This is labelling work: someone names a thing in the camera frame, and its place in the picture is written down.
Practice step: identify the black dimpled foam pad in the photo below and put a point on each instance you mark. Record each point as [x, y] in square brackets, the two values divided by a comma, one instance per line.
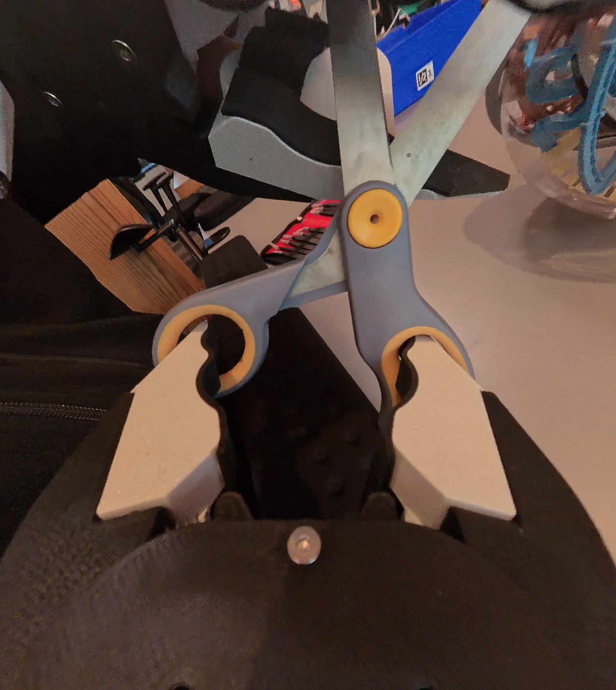
[297, 420]

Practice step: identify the grey and yellow scissors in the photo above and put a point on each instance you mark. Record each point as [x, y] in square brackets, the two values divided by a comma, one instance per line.
[378, 280]

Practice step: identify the black zip case red lining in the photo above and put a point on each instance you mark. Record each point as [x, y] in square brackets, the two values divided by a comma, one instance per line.
[286, 253]

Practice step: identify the blue plastic bin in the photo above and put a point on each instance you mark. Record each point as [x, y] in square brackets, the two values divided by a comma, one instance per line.
[437, 48]

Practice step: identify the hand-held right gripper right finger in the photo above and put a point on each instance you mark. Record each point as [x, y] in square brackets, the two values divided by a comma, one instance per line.
[448, 442]

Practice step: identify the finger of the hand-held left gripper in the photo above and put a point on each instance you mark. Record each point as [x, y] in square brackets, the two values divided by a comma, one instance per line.
[286, 43]
[265, 145]

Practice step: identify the wooden beam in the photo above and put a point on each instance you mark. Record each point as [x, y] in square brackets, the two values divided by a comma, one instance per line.
[124, 280]

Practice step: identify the black chair lever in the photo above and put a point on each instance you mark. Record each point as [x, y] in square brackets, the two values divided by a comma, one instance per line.
[130, 240]

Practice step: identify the clear maze ball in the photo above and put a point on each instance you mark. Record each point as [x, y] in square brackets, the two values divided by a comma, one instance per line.
[556, 135]

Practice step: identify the person's black jacket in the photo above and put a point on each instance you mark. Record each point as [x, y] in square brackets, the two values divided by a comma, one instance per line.
[44, 366]

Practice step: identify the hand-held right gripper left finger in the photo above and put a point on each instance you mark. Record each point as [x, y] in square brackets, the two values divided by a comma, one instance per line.
[162, 442]

